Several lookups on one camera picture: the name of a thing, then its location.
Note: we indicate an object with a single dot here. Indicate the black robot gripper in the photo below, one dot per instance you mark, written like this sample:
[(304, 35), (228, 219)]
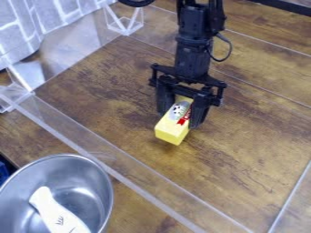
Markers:
[(189, 79)]

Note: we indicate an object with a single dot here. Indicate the yellow butter block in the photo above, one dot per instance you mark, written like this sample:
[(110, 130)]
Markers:
[(173, 126)]

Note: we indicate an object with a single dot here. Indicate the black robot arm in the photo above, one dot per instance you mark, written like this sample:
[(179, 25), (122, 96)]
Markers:
[(201, 22)]

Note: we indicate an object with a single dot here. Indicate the clear acrylic barrier panel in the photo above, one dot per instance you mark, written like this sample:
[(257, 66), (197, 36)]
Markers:
[(238, 177)]

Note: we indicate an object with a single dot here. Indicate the silver metal bowl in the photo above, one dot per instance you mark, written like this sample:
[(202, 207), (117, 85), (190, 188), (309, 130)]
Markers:
[(79, 185)]

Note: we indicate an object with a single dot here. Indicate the grey brick pattern curtain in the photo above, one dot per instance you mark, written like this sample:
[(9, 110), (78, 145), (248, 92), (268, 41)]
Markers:
[(29, 19)]

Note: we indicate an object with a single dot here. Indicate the blue object at edge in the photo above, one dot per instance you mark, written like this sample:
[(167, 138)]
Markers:
[(5, 174)]

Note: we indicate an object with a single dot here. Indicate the white plastic spatula handle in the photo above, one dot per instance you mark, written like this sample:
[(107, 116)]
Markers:
[(59, 219)]

